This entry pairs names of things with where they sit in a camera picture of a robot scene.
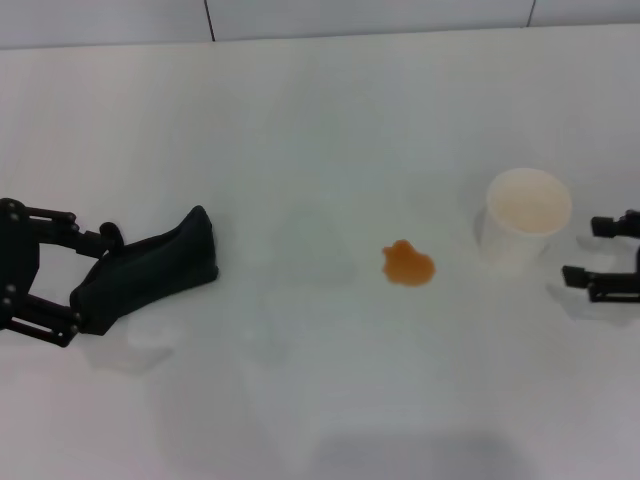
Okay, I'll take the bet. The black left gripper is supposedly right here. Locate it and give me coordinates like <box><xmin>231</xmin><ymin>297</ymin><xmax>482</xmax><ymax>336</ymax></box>
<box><xmin>0</xmin><ymin>196</ymin><xmax>110</xmax><ymax>349</ymax></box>

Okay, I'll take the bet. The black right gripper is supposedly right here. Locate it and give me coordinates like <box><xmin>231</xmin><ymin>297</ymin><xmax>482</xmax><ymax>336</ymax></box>
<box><xmin>562</xmin><ymin>210</ymin><xmax>640</xmax><ymax>304</ymax></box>

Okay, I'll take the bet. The white paper cup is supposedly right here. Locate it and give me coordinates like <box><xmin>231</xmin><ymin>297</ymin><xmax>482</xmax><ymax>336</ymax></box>
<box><xmin>478</xmin><ymin>167</ymin><xmax>573</xmax><ymax>277</ymax></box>

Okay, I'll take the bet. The dark blue rag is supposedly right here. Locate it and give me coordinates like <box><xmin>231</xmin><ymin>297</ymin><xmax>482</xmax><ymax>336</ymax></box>
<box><xmin>69</xmin><ymin>204</ymin><xmax>220</xmax><ymax>335</ymax></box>

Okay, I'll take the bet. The orange liquid stain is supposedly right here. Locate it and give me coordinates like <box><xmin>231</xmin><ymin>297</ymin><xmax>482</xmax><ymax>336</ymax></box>
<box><xmin>381</xmin><ymin>239</ymin><xmax>437</xmax><ymax>289</ymax></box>

